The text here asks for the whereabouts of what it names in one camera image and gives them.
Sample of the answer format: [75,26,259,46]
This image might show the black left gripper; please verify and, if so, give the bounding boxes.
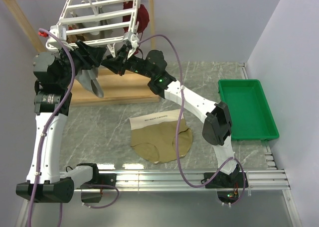
[57,39,107,87]

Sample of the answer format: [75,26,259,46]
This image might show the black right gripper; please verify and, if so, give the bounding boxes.
[100,45,155,80]

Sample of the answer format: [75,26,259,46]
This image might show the white plastic clip hanger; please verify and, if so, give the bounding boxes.
[55,0,141,57]

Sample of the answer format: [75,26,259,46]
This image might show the tan underwear with white waistband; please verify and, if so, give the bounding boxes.
[130,109,180,164]

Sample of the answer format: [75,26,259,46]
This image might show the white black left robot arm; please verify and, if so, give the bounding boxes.
[15,41,107,203]

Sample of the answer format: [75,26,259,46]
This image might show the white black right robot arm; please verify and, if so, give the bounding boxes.
[101,45,240,187]

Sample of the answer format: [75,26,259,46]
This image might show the grey underwear hanging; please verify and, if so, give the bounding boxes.
[75,68,104,98]

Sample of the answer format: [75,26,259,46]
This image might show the brown patterned underwear hanging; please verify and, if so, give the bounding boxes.
[66,23,87,43]

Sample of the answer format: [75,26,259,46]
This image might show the dark red underwear hanging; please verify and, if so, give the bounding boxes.
[122,0,150,58]

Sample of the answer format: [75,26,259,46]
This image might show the green plastic bin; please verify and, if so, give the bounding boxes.
[218,79,280,141]

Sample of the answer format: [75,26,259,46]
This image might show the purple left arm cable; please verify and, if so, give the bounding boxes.
[26,29,120,227]

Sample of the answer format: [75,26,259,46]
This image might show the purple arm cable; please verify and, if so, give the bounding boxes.
[138,34,247,207]
[26,29,120,227]

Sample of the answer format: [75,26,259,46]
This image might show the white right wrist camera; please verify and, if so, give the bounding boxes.
[123,31,140,50]

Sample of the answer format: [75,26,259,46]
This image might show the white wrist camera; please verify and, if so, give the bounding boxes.
[123,31,140,50]
[38,25,68,52]

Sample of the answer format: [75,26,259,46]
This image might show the wooden drying rack frame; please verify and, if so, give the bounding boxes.
[3,0,159,105]

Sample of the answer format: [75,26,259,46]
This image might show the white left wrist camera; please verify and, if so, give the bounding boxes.
[38,25,68,52]

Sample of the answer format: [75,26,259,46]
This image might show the aluminium mounting rail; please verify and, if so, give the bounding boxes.
[14,169,304,227]

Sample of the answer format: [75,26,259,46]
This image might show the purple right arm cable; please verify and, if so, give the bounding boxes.
[138,34,247,207]

